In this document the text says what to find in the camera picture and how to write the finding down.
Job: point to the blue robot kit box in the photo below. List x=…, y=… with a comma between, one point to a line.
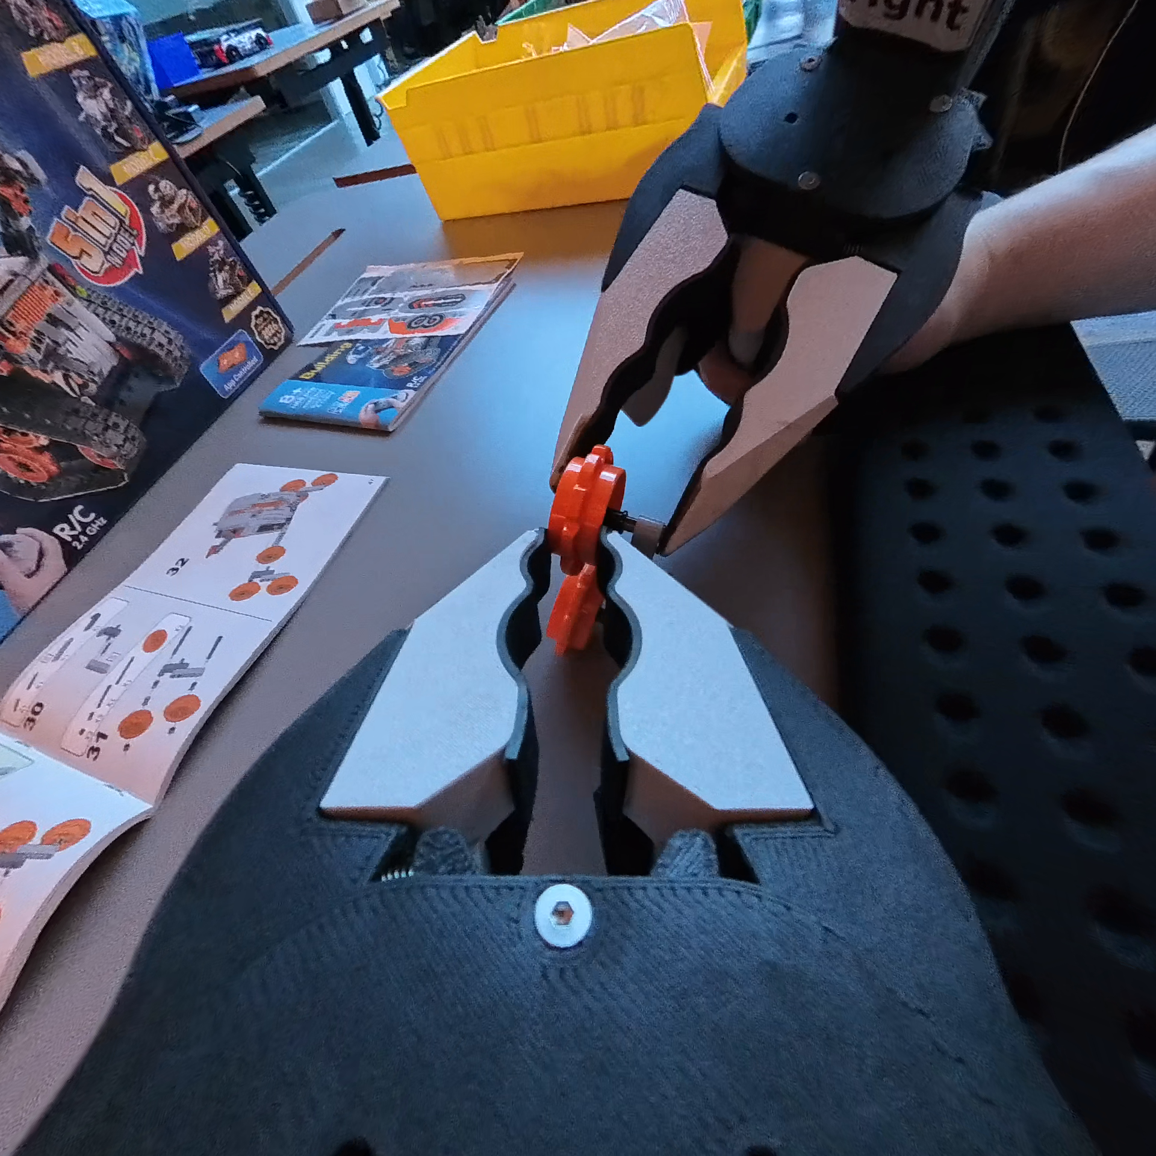
x=109, y=316

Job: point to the grey desk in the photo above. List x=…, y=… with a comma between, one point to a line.
x=470, y=434

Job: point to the grey beam with orange gears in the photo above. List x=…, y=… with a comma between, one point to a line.
x=579, y=506

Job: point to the clear plastic bags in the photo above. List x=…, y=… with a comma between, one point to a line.
x=632, y=22

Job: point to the black perforated panel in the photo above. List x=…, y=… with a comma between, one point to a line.
x=1012, y=632

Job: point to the person's right hand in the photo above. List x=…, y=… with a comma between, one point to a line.
x=731, y=379

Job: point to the grey background table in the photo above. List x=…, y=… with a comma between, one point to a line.
x=307, y=36

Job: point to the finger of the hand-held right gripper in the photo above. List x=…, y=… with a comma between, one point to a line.
x=804, y=361
x=632, y=298

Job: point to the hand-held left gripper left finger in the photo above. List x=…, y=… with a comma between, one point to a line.
x=424, y=723

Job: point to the yellow plastic bin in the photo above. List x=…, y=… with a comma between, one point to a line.
x=543, y=135

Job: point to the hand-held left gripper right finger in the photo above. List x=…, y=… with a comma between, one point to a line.
x=713, y=723

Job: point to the person's right forearm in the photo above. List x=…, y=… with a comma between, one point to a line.
x=1038, y=254

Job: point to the open white instruction manual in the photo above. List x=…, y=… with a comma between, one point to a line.
x=181, y=632

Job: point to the white toy car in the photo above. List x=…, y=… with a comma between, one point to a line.
x=230, y=43

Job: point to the blue instruction booklet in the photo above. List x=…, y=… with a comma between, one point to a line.
x=361, y=398

